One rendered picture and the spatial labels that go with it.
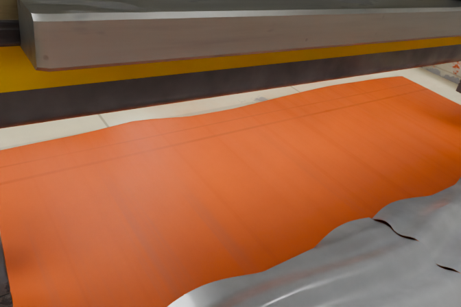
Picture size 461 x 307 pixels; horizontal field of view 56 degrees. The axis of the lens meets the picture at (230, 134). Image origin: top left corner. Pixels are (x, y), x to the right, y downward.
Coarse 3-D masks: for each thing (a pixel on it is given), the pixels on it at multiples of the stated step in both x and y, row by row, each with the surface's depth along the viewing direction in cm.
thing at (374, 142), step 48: (288, 96) 35; (336, 96) 37; (384, 96) 38; (432, 96) 40; (288, 144) 29; (336, 144) 29; (384, 144) 30; (432, 144) 31; (384, 192) 25; (432, 192) 26
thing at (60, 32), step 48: (48, 0) 8; (96, 0) 8; (144, 0) 9; (192, 0) 9; (240, 0) 10; (288, 0) 11; (336, 0) 12; (384, 0) 13; (432, 0) 15; (48, 48) 7; (96, 48) 8; (144, 48) 8; (192, 48) 9; (240, 48) 10; (288, 48) 11
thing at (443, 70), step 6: (426, 66) 46; (432, 66) 45; (438, 66) 45; (444, 66) 44; (450, 66) 44; (456, 66) 43; (432, 72) 45; (438, 72) 45; (444, 72) 44; (450, 72) 44; (456, 72) 43; (450, 78) 44; (456, 78) 43
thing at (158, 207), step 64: (128, 128) 27; (192, 128) 29; (256, 128) 30; (0, 192) 21; (64, 192) 21; (128, 192) 22; (192, 192) 23; (256, 192) 24; (320, 192) 24; (64, 256) 18; (128, 256) 19; (192, 256) 19; (256, 256) 20
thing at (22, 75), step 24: (0, 48) 9; (336, 48) 15; (360, 48) 16; (384, 48) 17; (408, 48) 18; (0, 72) 9; (24, 72) 10; (48, 72) 10; (72, 72) 10; (96, 72) 11; (120, 72) 11; (144, 72) 11; (168, 72) 12; (192, 72) 12
